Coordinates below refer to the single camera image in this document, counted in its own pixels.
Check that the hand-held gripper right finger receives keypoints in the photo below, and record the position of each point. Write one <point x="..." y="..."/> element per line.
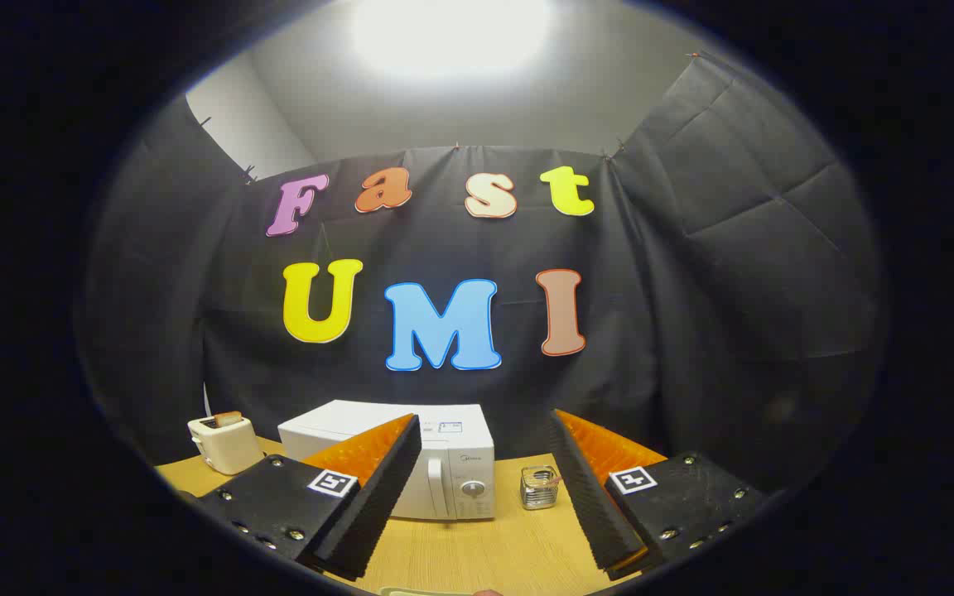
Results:
<point x="585" y="488"/>

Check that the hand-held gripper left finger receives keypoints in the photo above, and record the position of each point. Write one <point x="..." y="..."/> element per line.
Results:
<point x="390" y="488"/>

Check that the white microwave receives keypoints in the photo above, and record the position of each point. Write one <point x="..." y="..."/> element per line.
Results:
<point x="464" y="463"/>

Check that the pale white plate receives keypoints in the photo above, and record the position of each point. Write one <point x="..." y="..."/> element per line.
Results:
<point x="423" y="592"/>

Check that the cream white toaster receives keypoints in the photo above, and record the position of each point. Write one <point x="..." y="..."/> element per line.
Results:
<point x="228" y="447"/>

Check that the toast bread slice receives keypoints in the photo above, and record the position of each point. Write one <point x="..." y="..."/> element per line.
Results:
<point x="228" y="419"/>

